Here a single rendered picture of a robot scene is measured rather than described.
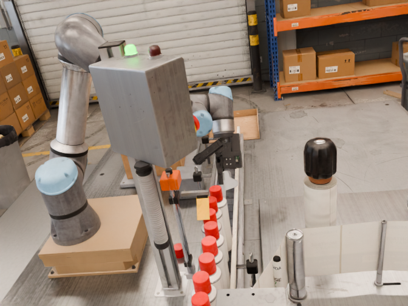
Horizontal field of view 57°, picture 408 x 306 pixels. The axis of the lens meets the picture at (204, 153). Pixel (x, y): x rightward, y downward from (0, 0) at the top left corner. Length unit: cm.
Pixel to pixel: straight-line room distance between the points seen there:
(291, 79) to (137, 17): 214
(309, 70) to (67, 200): 389
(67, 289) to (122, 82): 72
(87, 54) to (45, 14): 467
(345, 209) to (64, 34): 94
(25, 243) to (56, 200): 38
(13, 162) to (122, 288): 245
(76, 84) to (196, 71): 419
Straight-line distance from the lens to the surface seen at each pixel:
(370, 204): 129
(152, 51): 71
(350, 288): 102
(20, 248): 150
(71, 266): 125
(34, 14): 574
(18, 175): 354
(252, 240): 121
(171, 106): 69
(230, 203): 130
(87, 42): 102
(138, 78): 66
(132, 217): 125
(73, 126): 122
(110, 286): 118
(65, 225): 120
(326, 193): 102
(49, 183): 114
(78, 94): 119
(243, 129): 193
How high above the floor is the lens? 162
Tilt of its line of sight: 27 degrees down
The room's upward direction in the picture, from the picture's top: 9 degrees counter-clockwise
